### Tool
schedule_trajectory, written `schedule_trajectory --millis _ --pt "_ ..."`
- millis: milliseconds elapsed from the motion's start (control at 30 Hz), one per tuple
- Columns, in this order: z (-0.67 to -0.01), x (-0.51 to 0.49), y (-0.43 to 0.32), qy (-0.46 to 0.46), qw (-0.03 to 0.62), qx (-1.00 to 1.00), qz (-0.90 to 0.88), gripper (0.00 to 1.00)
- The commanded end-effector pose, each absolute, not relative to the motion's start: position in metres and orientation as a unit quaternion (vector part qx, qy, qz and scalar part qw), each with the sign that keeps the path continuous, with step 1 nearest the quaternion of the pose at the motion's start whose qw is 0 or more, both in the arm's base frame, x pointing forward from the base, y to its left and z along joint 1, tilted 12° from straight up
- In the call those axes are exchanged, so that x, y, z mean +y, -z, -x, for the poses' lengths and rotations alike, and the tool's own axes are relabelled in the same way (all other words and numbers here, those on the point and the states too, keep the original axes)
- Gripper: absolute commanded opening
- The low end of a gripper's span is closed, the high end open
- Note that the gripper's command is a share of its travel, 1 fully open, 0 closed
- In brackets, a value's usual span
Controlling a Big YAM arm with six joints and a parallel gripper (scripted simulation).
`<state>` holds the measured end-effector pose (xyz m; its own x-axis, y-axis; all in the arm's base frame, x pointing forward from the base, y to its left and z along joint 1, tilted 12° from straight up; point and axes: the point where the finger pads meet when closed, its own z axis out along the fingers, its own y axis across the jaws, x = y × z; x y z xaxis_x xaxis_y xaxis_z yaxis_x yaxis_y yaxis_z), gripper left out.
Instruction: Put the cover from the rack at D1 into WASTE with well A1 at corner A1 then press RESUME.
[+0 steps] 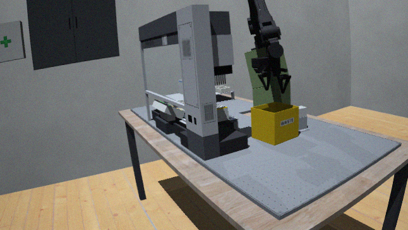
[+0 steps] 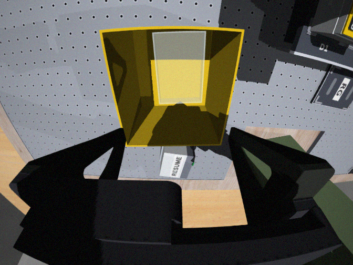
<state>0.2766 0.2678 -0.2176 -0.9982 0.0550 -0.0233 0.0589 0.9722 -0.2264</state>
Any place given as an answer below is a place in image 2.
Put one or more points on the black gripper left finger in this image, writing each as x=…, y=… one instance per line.
x=72, y=161

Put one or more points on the yellow open-top bin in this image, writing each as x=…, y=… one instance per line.
x=129, y=58

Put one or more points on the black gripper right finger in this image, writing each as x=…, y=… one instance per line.
x=295, y=174

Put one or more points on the grey box with white resume label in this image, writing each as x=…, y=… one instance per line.
x=176, y=161

